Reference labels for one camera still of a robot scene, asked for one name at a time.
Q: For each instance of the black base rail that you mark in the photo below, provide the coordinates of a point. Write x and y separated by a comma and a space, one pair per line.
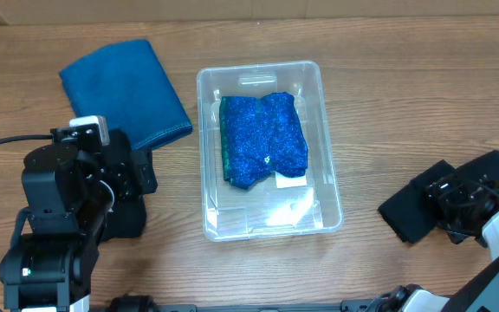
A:
147, 304

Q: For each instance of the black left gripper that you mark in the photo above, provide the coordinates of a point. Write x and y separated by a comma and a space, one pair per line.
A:
134, 178

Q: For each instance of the blue sequin cloth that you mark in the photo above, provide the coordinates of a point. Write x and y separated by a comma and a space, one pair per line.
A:
260, 136

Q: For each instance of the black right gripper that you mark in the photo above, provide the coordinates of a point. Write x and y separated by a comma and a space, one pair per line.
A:
455, 189

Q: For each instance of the dark blue folded towel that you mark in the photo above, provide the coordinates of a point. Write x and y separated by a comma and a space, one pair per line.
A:
125, 83

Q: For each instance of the clear plastic container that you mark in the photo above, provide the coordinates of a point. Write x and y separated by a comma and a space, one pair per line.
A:
264, 210

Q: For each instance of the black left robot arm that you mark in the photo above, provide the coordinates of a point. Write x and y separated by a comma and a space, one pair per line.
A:
81, 192

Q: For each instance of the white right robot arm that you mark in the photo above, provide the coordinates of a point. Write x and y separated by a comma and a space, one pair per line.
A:
480, 294

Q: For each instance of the white label in container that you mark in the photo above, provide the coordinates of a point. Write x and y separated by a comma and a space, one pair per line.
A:
286, 182

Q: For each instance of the black cloth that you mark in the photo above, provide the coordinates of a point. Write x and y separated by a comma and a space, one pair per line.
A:
482, 167
125, 220
409, 212

